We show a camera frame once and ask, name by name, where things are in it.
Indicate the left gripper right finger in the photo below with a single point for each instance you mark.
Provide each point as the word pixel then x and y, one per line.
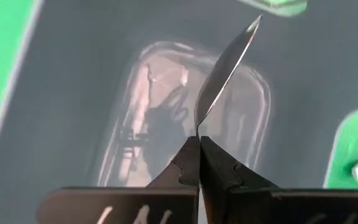
pixel 244 205

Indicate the blue-grey plastic bin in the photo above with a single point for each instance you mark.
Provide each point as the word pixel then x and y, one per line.
pixel 73 93

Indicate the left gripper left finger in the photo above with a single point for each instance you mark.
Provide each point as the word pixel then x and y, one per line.
pixel 166 205

